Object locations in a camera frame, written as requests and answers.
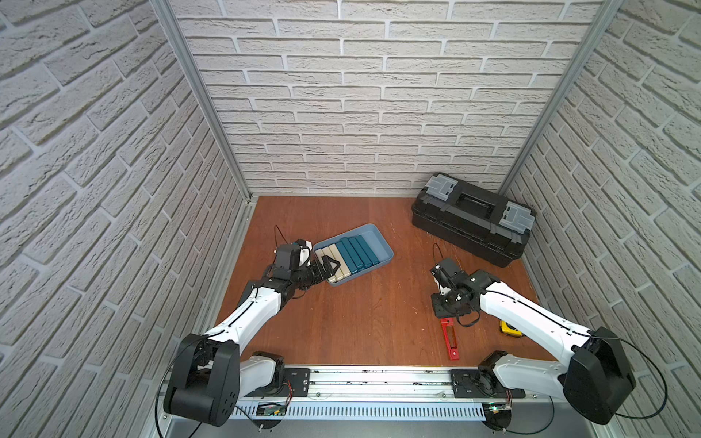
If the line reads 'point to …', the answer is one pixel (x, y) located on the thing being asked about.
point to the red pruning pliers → (454, 353)
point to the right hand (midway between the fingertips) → (442, 309)
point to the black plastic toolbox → (474, 218)
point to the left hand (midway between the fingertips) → (334, 265)
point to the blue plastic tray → (372, 238)
